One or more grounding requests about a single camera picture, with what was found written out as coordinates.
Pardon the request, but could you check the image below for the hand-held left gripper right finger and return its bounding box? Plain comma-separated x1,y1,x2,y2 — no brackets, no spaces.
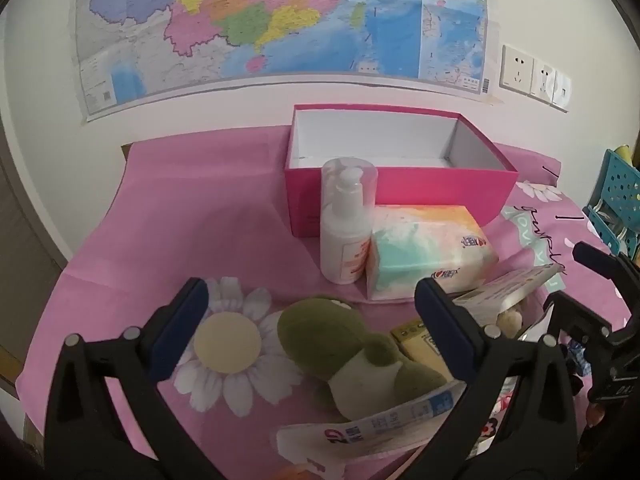
400,277,586,480

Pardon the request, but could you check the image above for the green plush toy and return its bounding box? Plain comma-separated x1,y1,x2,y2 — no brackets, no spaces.
276,296,448,423

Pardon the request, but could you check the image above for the white pump lotion bottle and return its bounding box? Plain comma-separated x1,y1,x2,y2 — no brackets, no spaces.
320,157,378,286

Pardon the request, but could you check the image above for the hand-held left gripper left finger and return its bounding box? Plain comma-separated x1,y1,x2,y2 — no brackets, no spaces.
44,276,221,480

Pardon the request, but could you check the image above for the white medical tape packet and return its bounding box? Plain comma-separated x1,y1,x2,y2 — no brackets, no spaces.
276,380,468,463

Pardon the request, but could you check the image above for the blue perforated plastic basket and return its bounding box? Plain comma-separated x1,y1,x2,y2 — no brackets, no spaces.
582,149,640,261

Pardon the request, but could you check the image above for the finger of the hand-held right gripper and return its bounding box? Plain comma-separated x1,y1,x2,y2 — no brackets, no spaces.
573,241,640,288
542,291,613,350

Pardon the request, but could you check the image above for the colourful wall map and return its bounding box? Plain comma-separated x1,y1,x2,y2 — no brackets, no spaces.
75,0,488,123

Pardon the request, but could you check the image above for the yellow tissue pack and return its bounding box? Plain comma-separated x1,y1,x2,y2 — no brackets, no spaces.
390,321,453,381

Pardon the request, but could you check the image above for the pastel tissue pack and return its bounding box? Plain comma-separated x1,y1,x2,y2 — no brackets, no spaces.
365,204,500,302

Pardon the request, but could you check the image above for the pink cardboard box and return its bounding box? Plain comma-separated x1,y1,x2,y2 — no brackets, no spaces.
283,104,519,238

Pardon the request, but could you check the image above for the brown wooden panel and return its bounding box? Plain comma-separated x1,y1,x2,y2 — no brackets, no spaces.
0,150,68,401

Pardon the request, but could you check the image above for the pink floral bedsheet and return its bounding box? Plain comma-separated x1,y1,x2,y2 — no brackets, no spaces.
15,127,640,480

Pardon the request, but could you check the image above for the pale printed card packet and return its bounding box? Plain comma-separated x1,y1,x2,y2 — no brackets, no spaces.
450,264,563,326

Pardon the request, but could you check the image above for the small beige plush toy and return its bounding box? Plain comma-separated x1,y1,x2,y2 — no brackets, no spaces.
495,307,526,336

